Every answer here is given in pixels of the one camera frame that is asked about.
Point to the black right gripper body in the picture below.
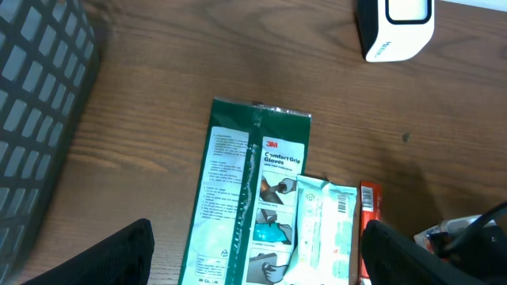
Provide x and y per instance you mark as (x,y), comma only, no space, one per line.
(482,256)

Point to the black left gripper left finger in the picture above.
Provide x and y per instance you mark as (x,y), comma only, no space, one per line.
(122,258)

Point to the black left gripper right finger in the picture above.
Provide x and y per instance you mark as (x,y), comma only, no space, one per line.
(391,258)

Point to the red stick packet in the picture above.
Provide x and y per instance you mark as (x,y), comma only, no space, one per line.
(370,204)

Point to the mint green wipes pack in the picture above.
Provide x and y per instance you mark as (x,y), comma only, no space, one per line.
(324,224)

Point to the white green package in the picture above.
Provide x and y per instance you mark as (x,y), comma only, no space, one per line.
(243,224)

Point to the orange tissue packet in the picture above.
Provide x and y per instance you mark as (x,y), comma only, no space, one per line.
(425,239)

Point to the white black barcode scanner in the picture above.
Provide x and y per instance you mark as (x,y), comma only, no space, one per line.
(393,30)

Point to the grey plastic mesh basket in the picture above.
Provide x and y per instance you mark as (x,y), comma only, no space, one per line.
(49,63)

